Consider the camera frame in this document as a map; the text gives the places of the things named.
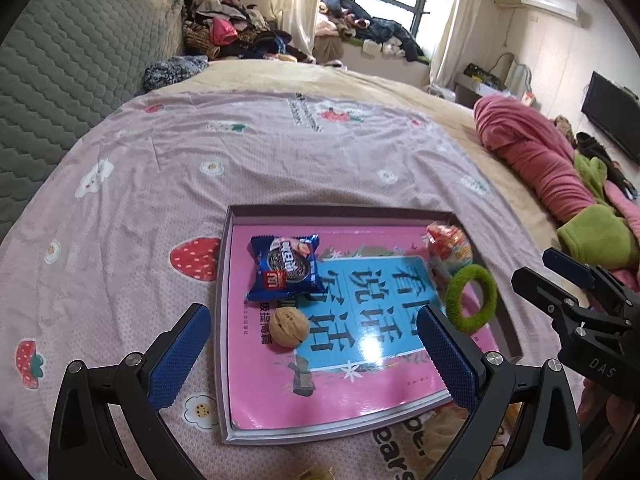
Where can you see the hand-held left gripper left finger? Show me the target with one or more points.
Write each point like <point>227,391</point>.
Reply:
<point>177,355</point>

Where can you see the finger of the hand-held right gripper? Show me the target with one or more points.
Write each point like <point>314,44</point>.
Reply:
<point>570,265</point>
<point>545,292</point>

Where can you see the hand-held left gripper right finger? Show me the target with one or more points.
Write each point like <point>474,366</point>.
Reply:
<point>447,360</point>

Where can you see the grey shallow box tray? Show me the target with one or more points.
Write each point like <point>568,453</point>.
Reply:
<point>222,310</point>

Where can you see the red and white toy egg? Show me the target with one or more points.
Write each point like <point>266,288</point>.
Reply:
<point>450,247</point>

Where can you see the walnut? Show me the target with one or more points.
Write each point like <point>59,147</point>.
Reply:
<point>288,327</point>

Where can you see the blue cookie packet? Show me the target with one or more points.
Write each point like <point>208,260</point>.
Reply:
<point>285,267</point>

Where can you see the green blanket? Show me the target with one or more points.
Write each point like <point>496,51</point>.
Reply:
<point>595,232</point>

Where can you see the pink and blue book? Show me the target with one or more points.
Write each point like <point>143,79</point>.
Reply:
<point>350,390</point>

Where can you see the black garment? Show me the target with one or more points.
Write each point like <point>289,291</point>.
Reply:
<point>595,145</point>

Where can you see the pink quilt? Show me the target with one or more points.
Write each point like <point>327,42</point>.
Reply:
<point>525,150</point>

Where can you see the black television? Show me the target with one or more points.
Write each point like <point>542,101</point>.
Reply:
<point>610,115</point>

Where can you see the pink printed bedsheet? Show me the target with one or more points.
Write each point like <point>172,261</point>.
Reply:
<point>150,185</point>

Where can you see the cluttered side table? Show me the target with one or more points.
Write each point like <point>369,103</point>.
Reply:
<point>495,82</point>

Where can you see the white air conditioner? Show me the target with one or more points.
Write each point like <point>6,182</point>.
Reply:
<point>550,2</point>

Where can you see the cream curtain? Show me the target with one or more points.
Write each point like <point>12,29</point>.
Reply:
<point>297,5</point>
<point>460,20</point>

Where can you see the dark blue patterned cloth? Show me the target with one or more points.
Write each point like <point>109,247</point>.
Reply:
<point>172,72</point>

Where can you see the clothes on windowsill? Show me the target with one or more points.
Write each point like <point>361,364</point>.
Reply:
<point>370,30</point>

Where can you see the grey quilted headboard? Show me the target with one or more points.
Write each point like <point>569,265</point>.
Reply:
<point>65,60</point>

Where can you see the pile of clothes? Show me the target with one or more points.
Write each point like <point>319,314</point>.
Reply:
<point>235,27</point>

